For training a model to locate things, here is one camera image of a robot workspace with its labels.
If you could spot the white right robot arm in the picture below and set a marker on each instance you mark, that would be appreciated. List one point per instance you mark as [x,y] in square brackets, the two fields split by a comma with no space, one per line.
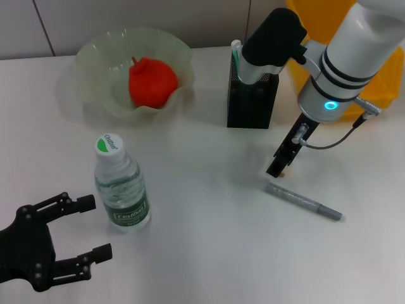
[354,47]

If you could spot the yellow plastic bin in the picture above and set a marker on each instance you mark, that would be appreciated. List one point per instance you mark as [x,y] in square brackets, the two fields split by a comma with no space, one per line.
[319,22]

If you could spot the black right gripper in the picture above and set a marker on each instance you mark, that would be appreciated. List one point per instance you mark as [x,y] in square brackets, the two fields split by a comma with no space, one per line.
[297,139]

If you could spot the orange-red toy fruit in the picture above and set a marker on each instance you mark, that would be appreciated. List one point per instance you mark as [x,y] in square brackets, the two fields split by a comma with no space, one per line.
[152,82]

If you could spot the grey marker pen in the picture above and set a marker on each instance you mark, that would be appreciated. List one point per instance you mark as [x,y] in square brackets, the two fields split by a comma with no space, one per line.
[300,201]

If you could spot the black mesh pen holder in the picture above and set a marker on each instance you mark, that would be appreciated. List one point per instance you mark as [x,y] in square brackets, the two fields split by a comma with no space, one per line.
[250,107]

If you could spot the clear green-label water bottle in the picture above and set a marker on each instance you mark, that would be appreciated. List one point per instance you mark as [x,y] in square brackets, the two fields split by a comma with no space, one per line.
[123,190]

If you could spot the mint green utility knife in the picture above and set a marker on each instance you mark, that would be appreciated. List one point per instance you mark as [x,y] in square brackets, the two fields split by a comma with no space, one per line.
[236,60]

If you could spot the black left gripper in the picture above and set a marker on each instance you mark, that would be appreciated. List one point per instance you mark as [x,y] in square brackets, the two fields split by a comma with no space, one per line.
[28,250]

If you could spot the pale green wavy glass bowl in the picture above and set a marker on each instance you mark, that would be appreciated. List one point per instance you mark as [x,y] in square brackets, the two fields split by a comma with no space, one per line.
[101,63]

